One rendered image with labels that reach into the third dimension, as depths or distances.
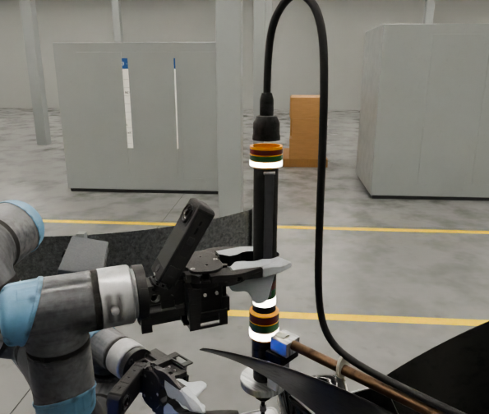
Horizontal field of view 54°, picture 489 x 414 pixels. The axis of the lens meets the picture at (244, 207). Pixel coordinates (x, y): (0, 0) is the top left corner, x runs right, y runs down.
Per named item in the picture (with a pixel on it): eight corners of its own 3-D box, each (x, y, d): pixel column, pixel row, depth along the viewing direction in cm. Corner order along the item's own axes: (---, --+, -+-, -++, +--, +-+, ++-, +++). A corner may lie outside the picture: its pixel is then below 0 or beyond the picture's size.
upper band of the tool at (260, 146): (288, 167, 64) (288, 145, 63) (267, 172, 61) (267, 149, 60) (264, 163, 67) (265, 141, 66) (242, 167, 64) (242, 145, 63)
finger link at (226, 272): (256, 269, 66) (194, 275, 64) (256, 257, 66) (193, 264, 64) (265, 284, 62) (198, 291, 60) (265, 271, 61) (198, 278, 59)
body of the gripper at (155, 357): (196, 361, 90) (155, 338, 98) (159, 379, 84) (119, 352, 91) (193, 397, 92) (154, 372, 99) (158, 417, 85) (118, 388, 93)
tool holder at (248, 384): (306, 388, 72) (308, 330, 69) (276, 411, 67) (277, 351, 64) (261, 364, 78) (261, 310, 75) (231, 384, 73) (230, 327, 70)
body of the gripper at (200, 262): (215, 299, 70) (132, 314, 66) (214, 244, 68) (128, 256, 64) (233, 324, 64) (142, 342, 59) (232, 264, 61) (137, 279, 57)
